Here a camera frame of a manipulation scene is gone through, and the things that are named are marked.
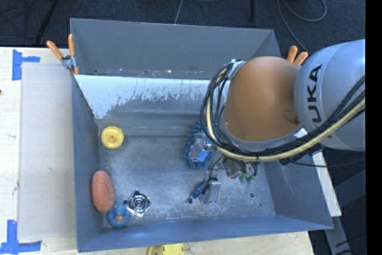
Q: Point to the blue spiky toy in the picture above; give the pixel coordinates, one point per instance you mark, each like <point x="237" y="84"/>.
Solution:
<point x="188" y="155"/>

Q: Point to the pale flat board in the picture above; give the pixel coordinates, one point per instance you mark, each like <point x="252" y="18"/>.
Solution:
<point x="44" y="143"/>

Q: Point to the blue toy duck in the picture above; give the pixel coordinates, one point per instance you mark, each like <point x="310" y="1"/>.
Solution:
<point x="118" y="216"/>

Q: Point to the grey metal bin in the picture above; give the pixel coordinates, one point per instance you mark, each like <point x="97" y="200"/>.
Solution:
<point x="167" y="176"/>

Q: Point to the yellow plastic wheel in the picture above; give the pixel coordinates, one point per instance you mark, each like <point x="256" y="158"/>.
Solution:
<point x="112" y="137"/>

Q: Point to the orange toy corn cob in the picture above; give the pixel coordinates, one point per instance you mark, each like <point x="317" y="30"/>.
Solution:
<point x="102" y="191"/>

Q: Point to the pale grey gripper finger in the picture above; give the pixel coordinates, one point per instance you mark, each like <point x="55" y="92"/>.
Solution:
<point x="200" y="144"/>
<point x="213" y="189"/>

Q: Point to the blue thin stick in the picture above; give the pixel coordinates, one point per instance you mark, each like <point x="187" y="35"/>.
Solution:
<point x="199" y="191"/>

